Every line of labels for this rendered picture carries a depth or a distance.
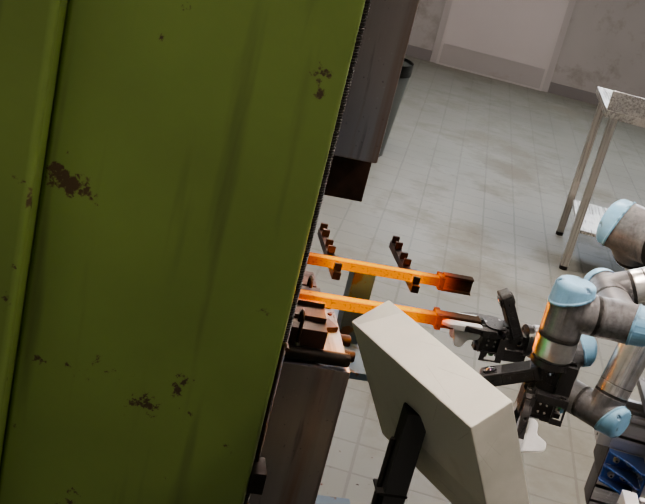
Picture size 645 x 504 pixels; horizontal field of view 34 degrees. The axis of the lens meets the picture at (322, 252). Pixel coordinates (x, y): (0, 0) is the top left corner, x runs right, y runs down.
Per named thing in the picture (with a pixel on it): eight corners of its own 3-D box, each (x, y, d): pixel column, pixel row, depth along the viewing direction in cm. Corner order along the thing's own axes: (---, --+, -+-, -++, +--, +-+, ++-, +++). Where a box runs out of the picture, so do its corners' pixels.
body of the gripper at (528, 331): (475, 360, 235) (526, 368, 237) (486, 325, 232) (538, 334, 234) (467, 344, 242) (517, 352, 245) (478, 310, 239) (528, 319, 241)
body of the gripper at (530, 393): (559, 431, 195) (579, 373, 191) (513, 418, 196) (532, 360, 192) (557, 412, 202) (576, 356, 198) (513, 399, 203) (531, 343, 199)
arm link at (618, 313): (647, 293, 198) (590, 280, 197) (663, 317, 187) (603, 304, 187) (633, 330, 201) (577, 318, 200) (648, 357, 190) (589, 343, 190)
